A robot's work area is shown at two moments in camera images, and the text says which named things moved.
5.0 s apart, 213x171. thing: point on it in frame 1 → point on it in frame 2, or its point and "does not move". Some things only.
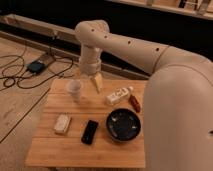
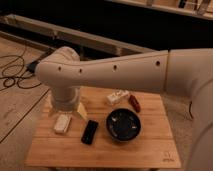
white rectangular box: [62, 122] does not move
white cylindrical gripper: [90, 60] → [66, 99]
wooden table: [80, 127] does not move
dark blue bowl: [123, 125] does not move
